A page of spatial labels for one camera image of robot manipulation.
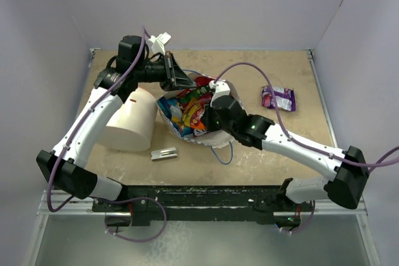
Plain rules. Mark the white paper roll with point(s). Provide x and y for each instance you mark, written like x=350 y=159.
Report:
x=131 y=126

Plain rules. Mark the orange Fox's candy bag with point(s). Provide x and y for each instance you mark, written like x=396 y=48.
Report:
x=193 y=113

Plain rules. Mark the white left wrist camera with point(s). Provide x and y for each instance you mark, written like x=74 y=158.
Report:
x=159 y=42

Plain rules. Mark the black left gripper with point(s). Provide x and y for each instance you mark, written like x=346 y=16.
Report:
x=175 y=78

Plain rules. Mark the green snack packet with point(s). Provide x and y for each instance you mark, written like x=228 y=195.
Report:
x=201 y=93

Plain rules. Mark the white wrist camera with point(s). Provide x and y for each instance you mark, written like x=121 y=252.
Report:
x=159 y=42
x=220 y=88

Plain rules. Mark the purple snack packet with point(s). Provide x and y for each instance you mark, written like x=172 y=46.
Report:
x=285 y=98

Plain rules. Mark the blue checkered paper bag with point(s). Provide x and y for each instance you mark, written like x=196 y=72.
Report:
x=216 y=139

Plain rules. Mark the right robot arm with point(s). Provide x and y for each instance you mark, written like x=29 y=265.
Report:
x=340 y=179

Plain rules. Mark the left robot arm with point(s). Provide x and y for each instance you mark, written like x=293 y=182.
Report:
x=139 y=60

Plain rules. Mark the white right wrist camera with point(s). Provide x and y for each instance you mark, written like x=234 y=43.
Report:
x=220 y=88

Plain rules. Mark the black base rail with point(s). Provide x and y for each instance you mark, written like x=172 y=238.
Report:
x=263 y=204

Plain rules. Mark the purple Fox's berries bag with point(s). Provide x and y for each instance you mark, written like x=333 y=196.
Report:
x=202 y=131

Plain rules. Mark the aluminium frame rail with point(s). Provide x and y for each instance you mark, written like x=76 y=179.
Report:
x=74 y=206

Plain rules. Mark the small silver metal block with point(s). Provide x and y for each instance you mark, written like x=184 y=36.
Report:
x=165 y=153

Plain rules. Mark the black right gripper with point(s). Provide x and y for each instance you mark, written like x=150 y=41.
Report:
x=206 y=119

